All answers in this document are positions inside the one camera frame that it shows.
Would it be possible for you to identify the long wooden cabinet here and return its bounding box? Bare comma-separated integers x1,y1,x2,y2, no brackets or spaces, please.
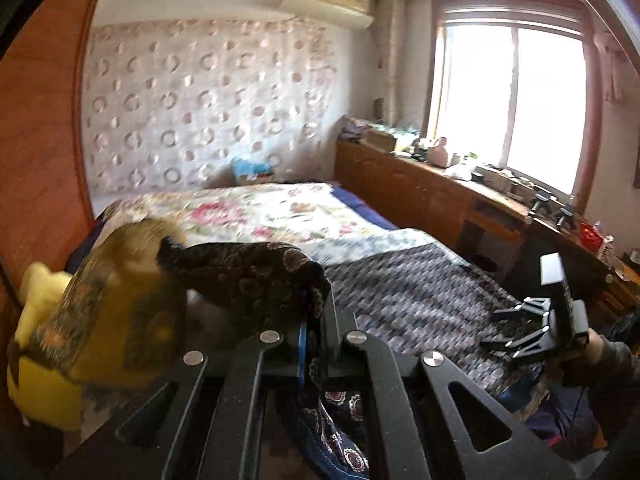
334,140,640,313

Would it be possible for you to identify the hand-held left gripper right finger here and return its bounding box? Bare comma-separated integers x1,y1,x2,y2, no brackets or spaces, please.
324,285,567,480

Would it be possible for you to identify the blue cardboard box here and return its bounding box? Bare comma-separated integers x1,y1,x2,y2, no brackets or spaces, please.
231,156,275,187

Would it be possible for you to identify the wooden wardrobe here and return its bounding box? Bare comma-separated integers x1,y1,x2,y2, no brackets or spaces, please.
0,0,112,313

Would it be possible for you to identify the floral bedsheet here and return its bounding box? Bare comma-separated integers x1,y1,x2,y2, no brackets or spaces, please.
95,182,471,267

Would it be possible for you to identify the grey scale-patterned blanket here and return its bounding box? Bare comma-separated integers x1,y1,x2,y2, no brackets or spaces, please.
320,242,551,403

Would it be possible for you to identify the olive gold patterned cushion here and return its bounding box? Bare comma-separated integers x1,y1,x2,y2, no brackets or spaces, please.
29,217,190,392

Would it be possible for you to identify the pink hanging cloth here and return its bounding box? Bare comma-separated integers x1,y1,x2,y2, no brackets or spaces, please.
594,30,627,107

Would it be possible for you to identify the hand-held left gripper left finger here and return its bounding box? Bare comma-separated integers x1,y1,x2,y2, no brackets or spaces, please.
50,321,308,480

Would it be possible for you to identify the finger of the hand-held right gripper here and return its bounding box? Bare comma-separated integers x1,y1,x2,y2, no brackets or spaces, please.
492,297,553,330
480,325,557,359

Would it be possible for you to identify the yellow plush pillow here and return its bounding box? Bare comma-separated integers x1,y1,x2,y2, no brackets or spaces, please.
7,262,87,433

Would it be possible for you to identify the person's right hand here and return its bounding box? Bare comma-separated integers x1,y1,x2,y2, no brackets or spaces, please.
582,330,609,377

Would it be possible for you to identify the white wall pipe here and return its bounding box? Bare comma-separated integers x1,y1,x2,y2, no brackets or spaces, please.
379,0,402,128

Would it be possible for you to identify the heap of dark clothes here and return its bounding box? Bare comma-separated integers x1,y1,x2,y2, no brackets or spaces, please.
497,375,608,461

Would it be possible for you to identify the person's right forearm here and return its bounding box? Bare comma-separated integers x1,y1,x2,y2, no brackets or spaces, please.
565,340,637,396

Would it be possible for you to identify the navy blue blanket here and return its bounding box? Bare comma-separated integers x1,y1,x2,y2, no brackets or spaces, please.
332,185,401,232

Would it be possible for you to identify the heap of assorted knick-knacks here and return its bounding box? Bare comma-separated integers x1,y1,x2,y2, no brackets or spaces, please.
341,115,422,155

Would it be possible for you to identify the wooden framed window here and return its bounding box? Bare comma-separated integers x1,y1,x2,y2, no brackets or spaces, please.
424,0,602,197

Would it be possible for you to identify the white air conditioner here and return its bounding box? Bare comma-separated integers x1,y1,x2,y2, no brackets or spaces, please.
280,0,375,30

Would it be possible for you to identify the dark paisley blue-trimmed garment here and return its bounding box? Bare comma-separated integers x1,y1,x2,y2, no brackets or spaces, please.
157,239,373,480

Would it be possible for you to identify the white plastic bag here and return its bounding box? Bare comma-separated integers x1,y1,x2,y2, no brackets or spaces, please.
444,154,474,182

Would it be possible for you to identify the red box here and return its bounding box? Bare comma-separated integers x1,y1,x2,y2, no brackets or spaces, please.
579,222,604,253

